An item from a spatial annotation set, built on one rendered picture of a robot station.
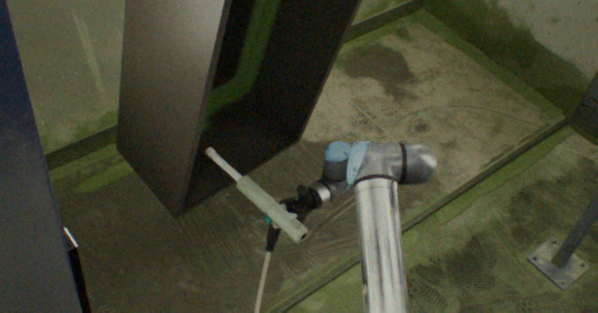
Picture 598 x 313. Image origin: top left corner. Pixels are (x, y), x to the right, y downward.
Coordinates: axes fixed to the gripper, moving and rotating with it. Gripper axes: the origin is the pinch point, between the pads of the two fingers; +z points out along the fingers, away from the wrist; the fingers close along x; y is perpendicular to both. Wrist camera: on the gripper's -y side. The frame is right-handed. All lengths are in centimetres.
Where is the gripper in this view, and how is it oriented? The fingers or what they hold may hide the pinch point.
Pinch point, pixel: (274, 220)
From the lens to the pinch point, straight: 227.5
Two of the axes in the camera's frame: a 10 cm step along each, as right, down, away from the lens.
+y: -2.2, 7.1, 6.7
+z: -6.7, 3.9, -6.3
